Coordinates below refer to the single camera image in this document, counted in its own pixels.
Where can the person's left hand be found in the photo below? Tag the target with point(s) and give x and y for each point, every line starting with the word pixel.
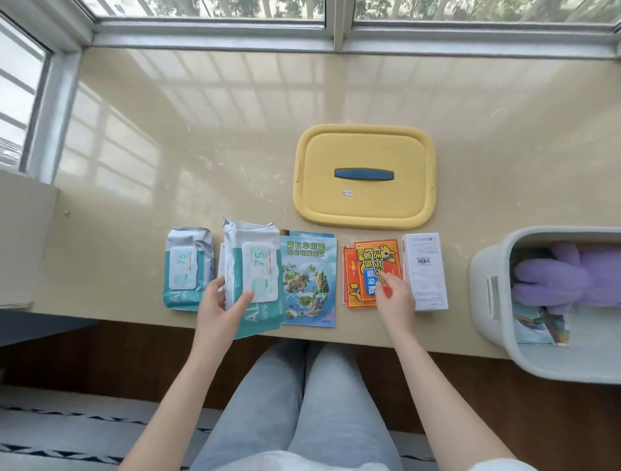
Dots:
pixel 213 325

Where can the person's right hand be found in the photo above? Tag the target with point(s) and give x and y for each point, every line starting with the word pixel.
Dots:
pixel 399 310

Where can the person's right thumb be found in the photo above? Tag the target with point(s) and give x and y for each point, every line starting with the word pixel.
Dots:
pixel 381 298

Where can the person's left thumb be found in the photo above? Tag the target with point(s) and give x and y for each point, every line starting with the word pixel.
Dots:
pixel 241 304

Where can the red orange cartoon packet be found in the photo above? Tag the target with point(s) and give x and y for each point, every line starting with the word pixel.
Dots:
pixel 371 262
pixel 349 276

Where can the teal white wet wipes pack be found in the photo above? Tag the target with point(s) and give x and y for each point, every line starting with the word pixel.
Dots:
pixel 252 237
pixel 187 264

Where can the person's left forearm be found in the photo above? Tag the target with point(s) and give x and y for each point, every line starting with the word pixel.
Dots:
pixel 174 412

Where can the person's right forearm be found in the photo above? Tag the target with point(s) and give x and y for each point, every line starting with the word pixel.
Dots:
pixel 446 412

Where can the white flat packet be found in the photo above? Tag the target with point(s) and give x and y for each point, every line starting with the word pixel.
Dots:
pixel 221 267

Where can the white cardboard box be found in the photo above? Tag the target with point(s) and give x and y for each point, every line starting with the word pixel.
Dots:
pixel 426 271

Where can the island picture brochure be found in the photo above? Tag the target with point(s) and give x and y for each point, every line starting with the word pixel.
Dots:
pixel 310 281

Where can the blue orange brochure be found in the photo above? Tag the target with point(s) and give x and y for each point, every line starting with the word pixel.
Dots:
pixel 315 235

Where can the yellow plastic bin lid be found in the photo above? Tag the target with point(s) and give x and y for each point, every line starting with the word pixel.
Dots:
pixel 364 204

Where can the grey plastic storage bin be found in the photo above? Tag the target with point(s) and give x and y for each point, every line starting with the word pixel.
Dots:
pixel 485 271

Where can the light blue jeans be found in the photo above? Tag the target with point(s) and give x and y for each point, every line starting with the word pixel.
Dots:
pixel 301 407

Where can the colourful picture booklet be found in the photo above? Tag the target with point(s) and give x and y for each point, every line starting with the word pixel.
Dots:
pixel 538 327

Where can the white shirt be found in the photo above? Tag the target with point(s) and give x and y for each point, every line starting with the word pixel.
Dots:
pixel 291 462

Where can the purple plush toy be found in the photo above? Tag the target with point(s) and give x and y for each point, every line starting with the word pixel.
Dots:
pixel 572 281

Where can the grey patterned rug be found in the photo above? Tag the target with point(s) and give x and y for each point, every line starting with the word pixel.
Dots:
pixel 72 427

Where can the white window frame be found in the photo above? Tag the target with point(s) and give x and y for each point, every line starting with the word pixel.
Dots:
pixel 334 34

